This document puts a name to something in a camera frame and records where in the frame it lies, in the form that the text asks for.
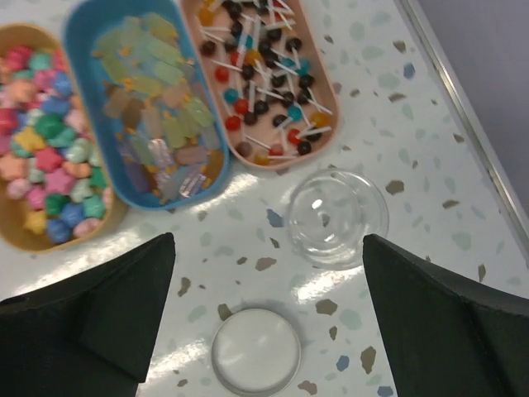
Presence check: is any tan tray of star candies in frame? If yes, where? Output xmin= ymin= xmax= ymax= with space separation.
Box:
xmin=1 ymin=23 xmax=127 ymax=253

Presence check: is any metal table edge rail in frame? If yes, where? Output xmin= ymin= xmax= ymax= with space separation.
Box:
xmin=396 ymin=1 xmax=528 ymax=259

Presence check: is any pink tray of lollipops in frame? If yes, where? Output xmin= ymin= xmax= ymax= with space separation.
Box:
xmin=179 ymin=1 xmax=341 ymax=171

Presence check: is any round silver jar lid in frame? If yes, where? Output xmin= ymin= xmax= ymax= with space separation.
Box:
xmin=211 ymin=309 xmax=302 ymax=396

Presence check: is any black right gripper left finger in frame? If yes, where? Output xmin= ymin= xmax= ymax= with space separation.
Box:
xmin=1 ymin=232 xmax=176 ymax=396

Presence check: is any clear glass jar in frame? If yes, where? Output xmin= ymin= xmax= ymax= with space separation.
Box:
xmin=284 ymin=168 xmax=389 ymax=270

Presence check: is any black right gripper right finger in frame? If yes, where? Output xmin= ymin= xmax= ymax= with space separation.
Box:
xmin=363 ymin=234 xmax=528 ymax=396

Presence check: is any blue tray of wrapped candies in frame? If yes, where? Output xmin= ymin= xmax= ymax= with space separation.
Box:
xmin=63 ymin=1 xmax=230 ymax=210

